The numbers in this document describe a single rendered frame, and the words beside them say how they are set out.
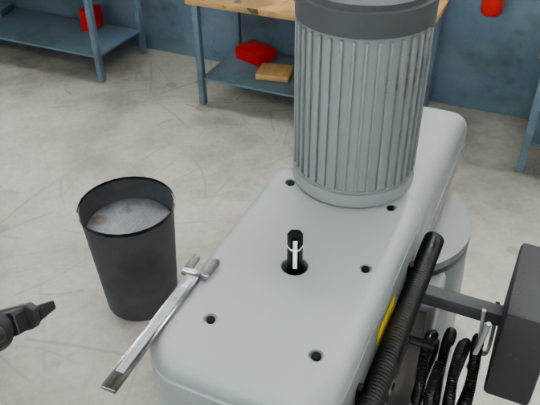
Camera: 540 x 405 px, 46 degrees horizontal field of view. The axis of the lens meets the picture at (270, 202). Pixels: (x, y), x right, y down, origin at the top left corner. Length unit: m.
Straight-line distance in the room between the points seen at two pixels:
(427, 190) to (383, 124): 0.41
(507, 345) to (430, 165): 0.41
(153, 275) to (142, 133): 1.97
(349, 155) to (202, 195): 3.34
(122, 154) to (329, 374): 4.11
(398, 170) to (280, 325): 0.32
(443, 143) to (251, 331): 0.79
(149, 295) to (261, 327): 2.53
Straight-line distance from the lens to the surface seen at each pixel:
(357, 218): 0.99
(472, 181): 4.54
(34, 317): 1.47
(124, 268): 3.19
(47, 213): 4.35
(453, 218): 1.57
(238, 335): 0.81
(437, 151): 1.43
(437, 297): 1.25
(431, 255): 1.07
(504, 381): 1.24
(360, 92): 0.90
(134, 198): 3.45
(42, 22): 6.73
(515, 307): 1.14
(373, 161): 0.96
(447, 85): 5.38
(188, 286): 0.87
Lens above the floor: 2.50
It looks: 37 degrees down
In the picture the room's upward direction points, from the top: 1 degrees counter-clockwise
